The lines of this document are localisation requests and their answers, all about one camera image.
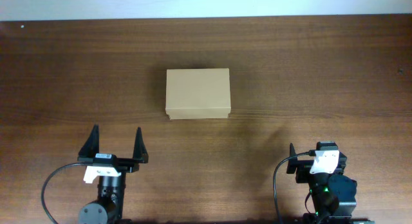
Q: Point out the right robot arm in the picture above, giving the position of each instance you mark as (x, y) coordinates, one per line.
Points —
(332, 193)

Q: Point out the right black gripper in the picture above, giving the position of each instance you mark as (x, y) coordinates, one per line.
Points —
(303, 168)

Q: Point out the brown cardboard box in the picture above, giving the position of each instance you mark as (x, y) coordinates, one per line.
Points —
(198, 93)

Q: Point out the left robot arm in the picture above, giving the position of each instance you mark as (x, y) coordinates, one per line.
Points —
(108, 207)

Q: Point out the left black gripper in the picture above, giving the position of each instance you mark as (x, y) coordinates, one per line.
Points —
(140, 154)

